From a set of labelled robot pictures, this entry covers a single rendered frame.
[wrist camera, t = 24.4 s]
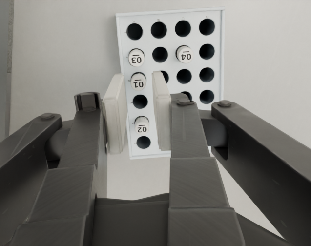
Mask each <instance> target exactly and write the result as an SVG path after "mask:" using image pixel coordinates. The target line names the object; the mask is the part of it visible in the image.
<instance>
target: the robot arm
mask: <svg viewBox="0 0 311 246"><path fill-rule="evenodd" d="M151 74H152V90H153V106H154V116H155V123H156V130H157V137H158V145H159V149H161V151H171V158H170V177H169V193H163V194H159V195H155V196H150V197H146V198H142V199H137V200H122V199H111V198H107V153H110V154H111V155H116V154H121V152H123V145H124V135H125V127H126V120H127V113H128V111H127V101H126V91H125V80H124V75H123V74H122V73H121V74H115V75H114V76H113V78H112V80H111V83H110V85H109V87H108V89H107V92H106V94H105V96H104V99H101V97H100V93H99V92H83V93H79V94H76V95H75V96H74V100H75V106H76V114H75V117H74V119H72V120H68V121H62V117H61V115H60V114H57V113H44V114H42V115H40V116H37V117H35V118H34V119H33V120H31V121H30V122H28V123H27V124H26V125H24V126H23V127H21V128H20V129H18V130H17V131H16V132H14V133H13V134H11V135H10V136H9V137H7V138H6V139H4V140H3V141H2V142H0V246H311V149H310V148H308V147H307V146H305V145H304V144H302V143H300V142H299V141H297V140H296V139H294V138H292V137H291V136H289V135H288V134H286V133H284V132H283V131H281V130H280V129H278V128H276V127H275V126H273V125H271V124H270V123H268V122H267V121H265V120H263V119H261V118H260V117H258V116H257V115H255V114H253V113H252V112H250V111H248V110H247V109H245V108H244V107H242V106H240V105H239V104H237V103H235V102H230V101H228V100H221V101H219V102H214V103H212V104H211V110H201V109H198V106H197V103H196V102H194V101H190V100H189V98H188V96H187V95H186V94H183V93H175V94H170V93H169V90H168V87H167V85H166V82H165V79H164V76H163V74H162V72H161V71H153V73H151ZM106 146H107V148H106ZM208 146H211V153H212V154H213V155H214V157H211V156H210V152H209V148H208ZM107 150H108V152H107ZM216 159H217V160H218V161H219V163H220V164H221V165H222V166H223V167H224V169H225V170H226V171H227V172H228V173H229V174H230V176H231V177H232V178H233V179H234V180H235V181H236V182H237V184H238V185H239V186H240V187H241V188H242V190H243V191H244V192H245V193H246V194H247V195H248V197H249V198H250V199H251V200H252V201H253V203H254V204H255V205H256V206H257V207H258V208H259V210H260V211H261V212H262V213H263V214H264V216H265V217H266V218H267V219H268V220H269V222H270V223H271V224H272V225H273V226H274V228H275V229H276V230H277V231H278V232H279V233H280V235H281V236H282V237H283V238H281V237H279V236H278V235H276V234H274V233H272V232H270V231H269V230H267V229H265V228H263V227H262V226H260V225H258V224H256V223H255V222H253V221H251V220H249V219H247V218H246V217H244V216H242V215H240V214H239V213H237V212H235V210H234V208H233V207H230V205H229V202H228V198H227V194H226V191H225V187H224V184H223V181H222V177H221V174H220V170H219V167H218V164H217V161H216ZM27 218H28V219H27ZM26 219H27V221H26ZM25 221H26V223H25V224H24V222H25Z"/></svg>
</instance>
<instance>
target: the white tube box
mask: <svg viewBox="0 0 311 246"><path fill-rule="evenodd" d="M115 16H116V27H117V37H118V47H119V56H120V66H121V73H122V74H123V75H124V80H125V91H126V101H127V111H128V113H127V120H126V128H127V138H128V148H129V156H130V159H131V160H133V159H145V158H158V157H171V151H161V149H159V145H158V137H157V130H156V123H155V116H154V106H153V90H152V74H151V73H153V71H161V72H162V74H163V76H164V79H165V82H166V85H167V87H168V90H169V93H170V94H175V93H183V94H186V95H187V96H188V98H189V100H190V101H194V102H196V103H197V106H198V109H201V110H211V104H212V103H214V102H219V101H221V100H223V93H224V48H225V7H224V6H220V7H205V8H190V9H174V10H159V11H143V12H128V13H116V14H115ZM181 45H185V46H187V47H189V48H190V49H191V50H192V51H193V53H194V57H193V60H192V61H191V62H189V63H182V62H180V61H179V60H178V58H177V56H176V50H177V48H178V47H179V46H181ZM135 48H138V49H141V50H142V51H143V54H144V58H145V60H144V63H143V64H142V65H141V66H139V67H134V66H132V65H131V64H130V63H129V61H128V56H129V54H130V52H131V50H132V49H135ZM136 72H141V73H143V74H144V75H145V79H146V86H145V88H144V89H143V90H141V91H136V90H134V89H133V88H132V87H131V84H130V82H131V78H132V75H133V74H134V73H136ZM138 116H145V117H147V118H148V122H149V131H148V133H146V134H145V135H139V134H138V133H136V131H135V122H136V118H137V117H138Z"/></svg>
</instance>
